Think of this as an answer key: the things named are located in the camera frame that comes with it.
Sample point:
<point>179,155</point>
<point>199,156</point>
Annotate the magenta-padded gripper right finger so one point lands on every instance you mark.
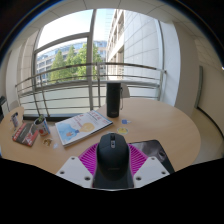
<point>150,169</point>

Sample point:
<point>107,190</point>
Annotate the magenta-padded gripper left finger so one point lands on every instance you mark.
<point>75,169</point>

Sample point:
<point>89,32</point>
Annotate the black computer mouse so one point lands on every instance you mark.
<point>112,161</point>

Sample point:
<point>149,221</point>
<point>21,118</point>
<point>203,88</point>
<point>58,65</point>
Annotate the black mouse pad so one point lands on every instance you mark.
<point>156,150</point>

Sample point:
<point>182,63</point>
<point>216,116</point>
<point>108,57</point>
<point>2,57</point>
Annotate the light blue cover magazine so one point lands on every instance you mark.
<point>83,128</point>

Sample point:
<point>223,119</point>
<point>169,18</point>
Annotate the round yellow sticker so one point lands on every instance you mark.
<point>122,130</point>

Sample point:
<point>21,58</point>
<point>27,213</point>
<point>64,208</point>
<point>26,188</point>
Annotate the small blue sticker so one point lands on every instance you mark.
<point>126,121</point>

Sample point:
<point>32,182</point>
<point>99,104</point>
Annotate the red cover magazine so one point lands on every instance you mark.
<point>25,134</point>

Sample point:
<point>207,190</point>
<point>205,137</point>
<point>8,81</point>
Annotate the tall black cylinder speaker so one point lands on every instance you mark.
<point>113,100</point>

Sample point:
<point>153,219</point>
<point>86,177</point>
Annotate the white shell chair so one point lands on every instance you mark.
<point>125,91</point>
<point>14,105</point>

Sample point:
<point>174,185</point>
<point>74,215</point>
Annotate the metal balcony railing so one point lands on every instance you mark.
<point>133,66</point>

